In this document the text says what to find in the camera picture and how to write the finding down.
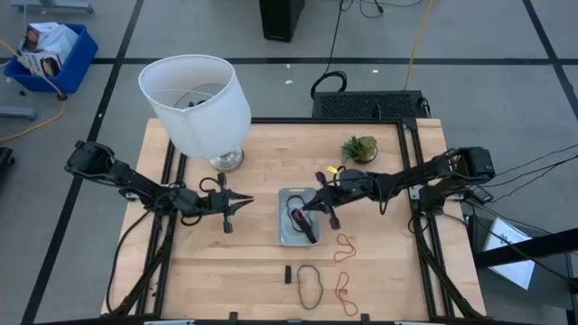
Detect white printed cartons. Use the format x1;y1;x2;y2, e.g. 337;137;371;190
18;21;79;78

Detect white shade silver table lamp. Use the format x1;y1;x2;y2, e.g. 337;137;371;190
137;53;253;174

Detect black perforated metal case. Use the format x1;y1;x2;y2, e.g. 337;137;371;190
311;89;431;121

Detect black wide rubber band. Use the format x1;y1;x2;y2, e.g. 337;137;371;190
295;211;319;245

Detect orange rubber band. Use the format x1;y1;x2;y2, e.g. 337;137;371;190
332;232;358;264
334;271;359;317

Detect yellow cable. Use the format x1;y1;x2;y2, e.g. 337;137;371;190
0;38;68;144
403;0;435;90

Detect white plastic bin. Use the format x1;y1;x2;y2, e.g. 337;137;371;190
277;187;322;247

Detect grey stand leg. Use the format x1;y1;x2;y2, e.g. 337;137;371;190
11;0;95;14
0;106;38;122

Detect black power brick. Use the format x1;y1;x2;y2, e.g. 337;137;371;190
464;184;495;205

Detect white paper sheet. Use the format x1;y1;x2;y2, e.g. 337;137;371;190
480;216;537;291

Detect large thin black rubber band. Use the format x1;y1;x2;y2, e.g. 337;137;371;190
295;264;325;311

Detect black metal beam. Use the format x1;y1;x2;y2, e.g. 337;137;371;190
472;227;578;271

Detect black floor cable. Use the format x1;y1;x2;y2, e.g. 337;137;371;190
309;0;349;99
342;0;425;20

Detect black computer tower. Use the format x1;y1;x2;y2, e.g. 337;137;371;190
258;0;306;43

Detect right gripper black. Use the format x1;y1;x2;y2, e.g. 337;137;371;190
301;169;378;231

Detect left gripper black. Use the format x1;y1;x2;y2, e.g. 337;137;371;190
182;172;255;235

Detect blue plastic tote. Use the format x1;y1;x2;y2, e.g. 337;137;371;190
3;23;99;96

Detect black aluminium table frame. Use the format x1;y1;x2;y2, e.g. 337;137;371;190
101;116;487;325

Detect potted succulent plant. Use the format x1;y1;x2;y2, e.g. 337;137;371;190
340;135;379;165

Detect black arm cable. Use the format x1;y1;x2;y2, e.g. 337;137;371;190
105;207;157;315

